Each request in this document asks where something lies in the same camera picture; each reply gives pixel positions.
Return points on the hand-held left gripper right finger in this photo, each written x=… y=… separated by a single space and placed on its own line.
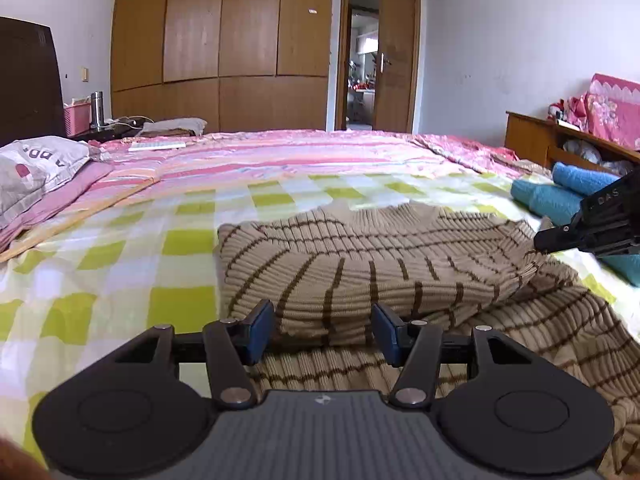
x=385 y=332

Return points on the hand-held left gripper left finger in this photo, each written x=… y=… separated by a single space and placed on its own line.
x=257 y=331

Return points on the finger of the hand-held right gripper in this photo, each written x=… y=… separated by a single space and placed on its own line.
x=555 y=239

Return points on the beige brown-striped knit sweater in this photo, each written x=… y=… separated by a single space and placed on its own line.
x=375 y=260

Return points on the white floral cloth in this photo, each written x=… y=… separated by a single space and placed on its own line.
x=582 y=150

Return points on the pink floral cloth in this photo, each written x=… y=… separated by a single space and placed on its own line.
x=612 y=110

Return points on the brown wooden side cabinet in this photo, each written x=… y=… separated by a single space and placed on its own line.
x=527 y=135

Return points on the green white checkered bed sheet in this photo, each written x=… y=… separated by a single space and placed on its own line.
x=125 y=260

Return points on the pink striped quilt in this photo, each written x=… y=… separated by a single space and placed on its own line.
x=300 y=152

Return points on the folded grey cloth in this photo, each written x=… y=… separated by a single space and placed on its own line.
x=175 y=126

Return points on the brown wooden door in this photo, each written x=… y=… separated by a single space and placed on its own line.
x=397 y=60

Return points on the dark nightstand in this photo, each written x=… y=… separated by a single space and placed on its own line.
x=100 y=134

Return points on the steel thermos bottle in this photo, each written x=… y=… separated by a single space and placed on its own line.
x=97 y=110

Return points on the grey printed pillow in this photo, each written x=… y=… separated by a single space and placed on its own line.
x=35 y=165

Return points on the pink plastic basket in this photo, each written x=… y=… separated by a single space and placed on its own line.
x=77 y=119

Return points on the brown wooden wardrobe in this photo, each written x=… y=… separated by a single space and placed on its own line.
x=220 y=35

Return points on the dark wooden headboard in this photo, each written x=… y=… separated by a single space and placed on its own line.
x=27 y=80

